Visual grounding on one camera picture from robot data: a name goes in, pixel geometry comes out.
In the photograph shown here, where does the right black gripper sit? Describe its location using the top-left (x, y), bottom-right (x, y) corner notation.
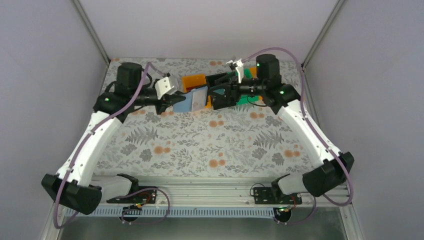
top-left (208, 72), bottom-right (266, 103)

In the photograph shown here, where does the black leather card holder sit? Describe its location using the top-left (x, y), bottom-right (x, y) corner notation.
top-left (172, 86), bottom-right (208, 113)

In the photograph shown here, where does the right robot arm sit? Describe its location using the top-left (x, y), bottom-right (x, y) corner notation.
top-left (206, 54), bottom-right (354, 206)

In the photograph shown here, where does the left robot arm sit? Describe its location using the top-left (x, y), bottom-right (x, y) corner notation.
top-left (41, 62), bottom-right (185, 215)

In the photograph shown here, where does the near orange bin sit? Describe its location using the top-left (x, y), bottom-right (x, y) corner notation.
top-left (181, 74), bottom-right (212, 112)

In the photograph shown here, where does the orange bin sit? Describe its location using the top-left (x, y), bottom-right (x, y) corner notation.
top-left (181, 74), bottom-right (212, 112)
top-left (249, 66), bottom-right (257, 79)

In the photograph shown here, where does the green bin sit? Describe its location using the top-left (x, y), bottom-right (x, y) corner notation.
top-left (236, 67), bottom-right (262, 105)

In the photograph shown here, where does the far orange bin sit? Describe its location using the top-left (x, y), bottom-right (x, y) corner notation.
top-left (249, 66), bottom-right (257, 79)

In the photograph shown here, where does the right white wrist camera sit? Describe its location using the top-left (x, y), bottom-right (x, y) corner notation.
top-left (225, 58), bottom-right (245, 84)

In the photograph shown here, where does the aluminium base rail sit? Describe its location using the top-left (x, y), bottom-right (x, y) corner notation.
top-left (53, 175), bottom-right (353, 208)

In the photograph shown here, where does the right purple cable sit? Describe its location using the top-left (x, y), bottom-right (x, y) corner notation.
top-left (241, 47), bottom-right (355, 227)

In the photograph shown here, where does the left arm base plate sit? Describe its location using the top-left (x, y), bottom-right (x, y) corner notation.
top-left (106, 186), bottom-right (158, 205)

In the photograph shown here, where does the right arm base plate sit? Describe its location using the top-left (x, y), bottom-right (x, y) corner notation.
top-left (252, 186), bottom-right (303, 205)

